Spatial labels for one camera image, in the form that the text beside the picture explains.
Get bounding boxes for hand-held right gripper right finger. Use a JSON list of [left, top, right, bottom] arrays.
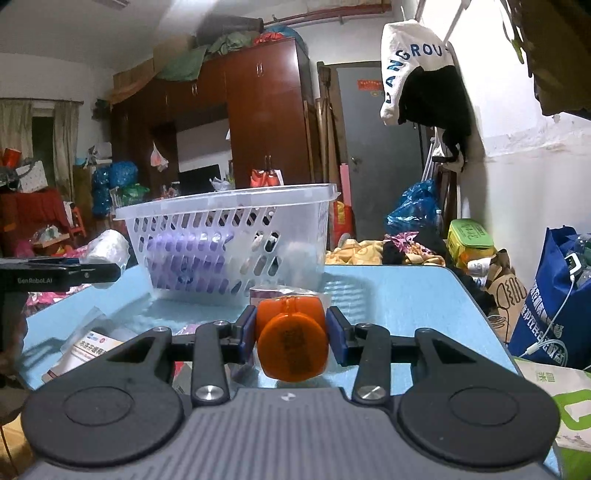
[[325, 306, 465, 403]]

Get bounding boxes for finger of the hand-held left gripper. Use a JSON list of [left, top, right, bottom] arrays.
[[28, 257, 122, 289]]

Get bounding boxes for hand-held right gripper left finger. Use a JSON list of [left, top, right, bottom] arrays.
[[107, 305, 258, 408]]

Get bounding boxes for orange round plastic container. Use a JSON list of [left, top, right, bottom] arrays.
[[256, 295, 329, 383]]

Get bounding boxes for white plastic slotted basket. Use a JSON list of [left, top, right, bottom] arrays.
[[115, 183, 341, 306]]

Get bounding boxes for white crumpled plastic bag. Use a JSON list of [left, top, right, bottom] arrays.
[[82, 229, 131, 270]]

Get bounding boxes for clear packet with red label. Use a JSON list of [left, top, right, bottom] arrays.
[[41, 310, 139, 385]]

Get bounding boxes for yellow patterned blanket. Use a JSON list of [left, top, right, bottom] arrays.
[[325, 239, 446, 267]]

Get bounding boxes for purple packet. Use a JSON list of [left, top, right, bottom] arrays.
[[146, 231, 234, 293]]

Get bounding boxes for blue stuffed plastic sacks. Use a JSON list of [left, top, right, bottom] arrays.
[[90, 161, 139, 217]]

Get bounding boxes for beige curtain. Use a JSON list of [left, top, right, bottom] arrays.
[[0, 99, 80, 200]]

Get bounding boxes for white pink hanging plastic bag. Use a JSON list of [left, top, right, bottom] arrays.
[[150, 141, 170, 172]]

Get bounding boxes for blue plastic bag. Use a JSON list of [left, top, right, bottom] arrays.
[[385, 180, 438, 237]]

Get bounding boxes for green lidded box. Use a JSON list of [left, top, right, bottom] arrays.
[[446, 218, 498, 271]]

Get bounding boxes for brown paper bag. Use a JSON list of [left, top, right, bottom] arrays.
[[486, 249, 528, 330]]

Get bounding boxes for grey door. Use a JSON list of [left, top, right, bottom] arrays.
[[335, 61, 432, 241]]

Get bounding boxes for dark wooden wardrobe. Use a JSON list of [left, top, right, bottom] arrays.
[[109, 37, 324, 197]]

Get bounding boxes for blue printed tote bag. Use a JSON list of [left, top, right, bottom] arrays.
[[508, 225, 591, 373]]

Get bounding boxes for green cloth bundle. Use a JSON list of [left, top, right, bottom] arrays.
[[157, 44, 209, 83]]

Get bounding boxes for white and green paper bag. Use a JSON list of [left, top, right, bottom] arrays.
[[512, 356, 591, 480]]

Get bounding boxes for white and black hanging jacket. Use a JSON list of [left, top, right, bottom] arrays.
[[380, 19, 472, 173]]

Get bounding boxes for dark hanging cloth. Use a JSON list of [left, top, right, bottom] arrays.
[[519, 0, 591, 117]]

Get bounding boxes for white charging cable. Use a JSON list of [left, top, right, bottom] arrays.
[[524, 253, 587, 357]]

